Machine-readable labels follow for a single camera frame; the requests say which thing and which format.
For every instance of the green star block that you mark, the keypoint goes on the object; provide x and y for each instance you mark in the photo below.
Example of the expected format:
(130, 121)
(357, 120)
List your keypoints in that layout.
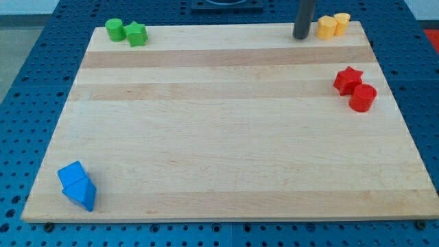
(136, 34)

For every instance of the red cylinder block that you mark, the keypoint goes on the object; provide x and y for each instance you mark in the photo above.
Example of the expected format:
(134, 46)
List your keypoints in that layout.
(363, 97)

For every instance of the yellow pentagon block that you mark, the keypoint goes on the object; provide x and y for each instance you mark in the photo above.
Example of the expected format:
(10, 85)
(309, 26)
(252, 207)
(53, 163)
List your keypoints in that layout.
(326, 27)

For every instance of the blue triangular prism block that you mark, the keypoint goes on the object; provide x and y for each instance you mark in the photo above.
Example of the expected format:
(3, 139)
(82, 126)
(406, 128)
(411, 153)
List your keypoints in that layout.
(81, 193)

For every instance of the blue cube block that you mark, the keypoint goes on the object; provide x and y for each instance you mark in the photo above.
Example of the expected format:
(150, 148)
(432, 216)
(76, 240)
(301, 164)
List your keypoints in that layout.
(71, 173)

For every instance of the green cylinder block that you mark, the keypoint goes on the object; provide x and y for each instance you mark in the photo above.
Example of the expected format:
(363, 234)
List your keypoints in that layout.
(115, 30)

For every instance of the red star block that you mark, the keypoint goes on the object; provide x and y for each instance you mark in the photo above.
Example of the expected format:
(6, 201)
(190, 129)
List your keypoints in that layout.
(347, 80)

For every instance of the dark grey cylindrical pointer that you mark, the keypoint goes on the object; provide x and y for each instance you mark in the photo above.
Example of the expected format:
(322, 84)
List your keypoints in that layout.
(304, 17)

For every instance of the wooden board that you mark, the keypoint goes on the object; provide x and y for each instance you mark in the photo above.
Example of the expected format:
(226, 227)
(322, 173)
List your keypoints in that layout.
(224, 123)

